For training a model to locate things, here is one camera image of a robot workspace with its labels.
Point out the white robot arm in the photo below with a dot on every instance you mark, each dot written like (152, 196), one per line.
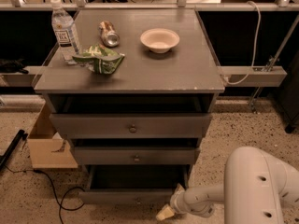
(256, 187)

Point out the grey drawer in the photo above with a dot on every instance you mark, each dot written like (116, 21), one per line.
(135, 155)
(133, 184)
(78, 126)

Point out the crushed metal can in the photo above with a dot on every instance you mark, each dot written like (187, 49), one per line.
(108, 34)

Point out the grey top drawer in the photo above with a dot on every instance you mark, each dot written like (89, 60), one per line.
(78, 126)

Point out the grey drawer cabinet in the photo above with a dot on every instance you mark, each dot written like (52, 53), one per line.
(184, 80)

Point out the green chip bag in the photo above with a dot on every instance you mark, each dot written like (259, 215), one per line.
(100, 59)

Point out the cardboard box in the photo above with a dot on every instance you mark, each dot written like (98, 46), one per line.
(48, 150)

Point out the white paper bowl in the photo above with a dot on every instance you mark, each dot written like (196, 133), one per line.
(159, 40)

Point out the clear plastic water bottle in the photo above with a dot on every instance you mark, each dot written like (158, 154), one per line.
(65, 31)

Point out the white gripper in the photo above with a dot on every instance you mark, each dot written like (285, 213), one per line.
(177, 202)

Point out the black object on rail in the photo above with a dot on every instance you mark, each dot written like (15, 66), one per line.
(12, 66)

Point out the grey middle drawer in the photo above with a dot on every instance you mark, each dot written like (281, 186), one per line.
(135, 155)

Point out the black pole on floor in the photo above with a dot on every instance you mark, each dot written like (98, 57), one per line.
(20, 136)

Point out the grey bottom drawer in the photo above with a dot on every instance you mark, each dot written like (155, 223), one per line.
(133, 184)

